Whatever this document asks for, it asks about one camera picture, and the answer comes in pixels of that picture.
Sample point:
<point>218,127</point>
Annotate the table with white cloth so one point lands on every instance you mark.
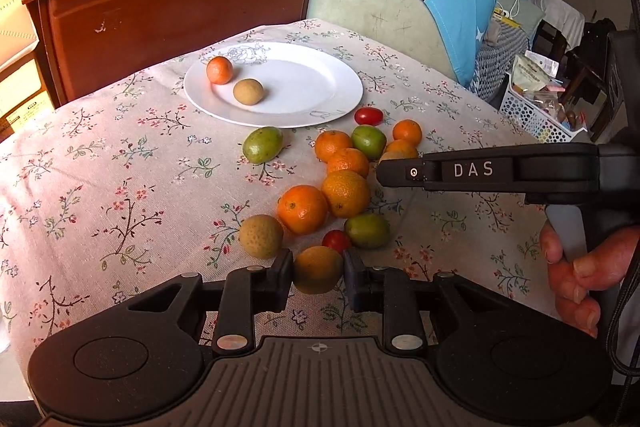
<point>555,7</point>

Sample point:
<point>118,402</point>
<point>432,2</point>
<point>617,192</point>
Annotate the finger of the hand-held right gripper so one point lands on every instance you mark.
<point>475,169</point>

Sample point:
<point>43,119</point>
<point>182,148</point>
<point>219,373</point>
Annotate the large mandarin orange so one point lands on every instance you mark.
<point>346,194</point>
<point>302,210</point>

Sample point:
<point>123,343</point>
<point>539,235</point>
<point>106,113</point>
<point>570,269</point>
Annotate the white plate with line drawings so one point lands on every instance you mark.
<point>300,82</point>

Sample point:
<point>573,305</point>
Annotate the grey fabric pouch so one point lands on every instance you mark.
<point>492,33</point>

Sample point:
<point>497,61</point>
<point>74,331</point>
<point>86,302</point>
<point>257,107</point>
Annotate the dark wooden chair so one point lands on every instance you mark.
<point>595,72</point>

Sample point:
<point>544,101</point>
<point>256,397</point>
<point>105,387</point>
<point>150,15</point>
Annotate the brown wooden headboard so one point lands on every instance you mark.
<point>175,17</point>

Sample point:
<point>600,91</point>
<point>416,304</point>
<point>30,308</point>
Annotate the tan longan fruit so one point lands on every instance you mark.
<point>317,269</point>
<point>260,236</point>
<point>248,92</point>

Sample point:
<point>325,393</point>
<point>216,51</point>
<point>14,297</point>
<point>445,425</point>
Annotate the yellow cardboard box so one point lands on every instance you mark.
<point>20,97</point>

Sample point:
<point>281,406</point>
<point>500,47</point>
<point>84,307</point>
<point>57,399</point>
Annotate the blue houndstooth cloth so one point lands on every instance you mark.
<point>495,62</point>

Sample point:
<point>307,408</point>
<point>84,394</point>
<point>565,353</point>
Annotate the small mandarin orange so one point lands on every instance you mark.
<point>220,70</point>

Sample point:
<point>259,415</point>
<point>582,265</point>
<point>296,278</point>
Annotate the white perforated basket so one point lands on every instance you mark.
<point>530,117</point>

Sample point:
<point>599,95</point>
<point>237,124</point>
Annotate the person's right hand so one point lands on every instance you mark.
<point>580,292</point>

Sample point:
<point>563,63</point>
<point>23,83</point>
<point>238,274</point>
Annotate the pale green sofa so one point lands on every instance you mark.
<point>370,12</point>

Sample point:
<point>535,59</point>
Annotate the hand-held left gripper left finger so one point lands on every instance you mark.
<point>281,279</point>

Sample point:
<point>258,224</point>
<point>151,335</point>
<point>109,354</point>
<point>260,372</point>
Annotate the pale snack bag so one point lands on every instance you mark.
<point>532,72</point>

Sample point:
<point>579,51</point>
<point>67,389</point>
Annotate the yellow flat packet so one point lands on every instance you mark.
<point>506,16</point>

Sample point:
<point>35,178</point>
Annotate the green jujube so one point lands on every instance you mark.
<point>262,145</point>
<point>367,231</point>
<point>369,141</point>

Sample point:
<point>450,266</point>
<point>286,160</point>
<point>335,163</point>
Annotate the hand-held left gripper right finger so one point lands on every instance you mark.
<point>352,281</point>

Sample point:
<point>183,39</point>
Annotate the red cherry tomato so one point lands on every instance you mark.
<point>336,240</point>
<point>368,116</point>

